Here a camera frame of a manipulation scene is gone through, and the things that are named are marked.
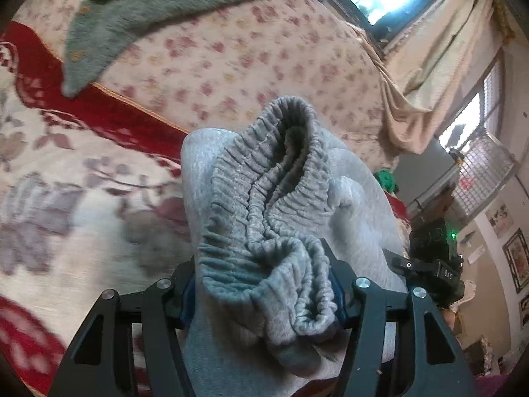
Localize window with metal grille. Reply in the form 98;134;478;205
438;62;517;216

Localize small wall poster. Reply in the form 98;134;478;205
488;204;515;238

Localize floral bedsheet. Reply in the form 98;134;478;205
12;0;399;170

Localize red patterned blanket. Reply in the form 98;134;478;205
0;21;195;397

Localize dark framed picture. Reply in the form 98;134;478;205
502;227;527;294

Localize green cloth item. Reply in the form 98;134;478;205
374;169;397;194

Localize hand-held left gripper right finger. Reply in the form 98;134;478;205
318;238;478;397

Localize grey-green fluffy blanket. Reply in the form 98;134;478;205
62;0;331;98

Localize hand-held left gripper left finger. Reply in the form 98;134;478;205
47;256;199;397

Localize magenta cloth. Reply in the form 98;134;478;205
475;374;521;397

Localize beige curtain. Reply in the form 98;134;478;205
351;0;509;155

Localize light grey pants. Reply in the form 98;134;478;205
180;95;410;397

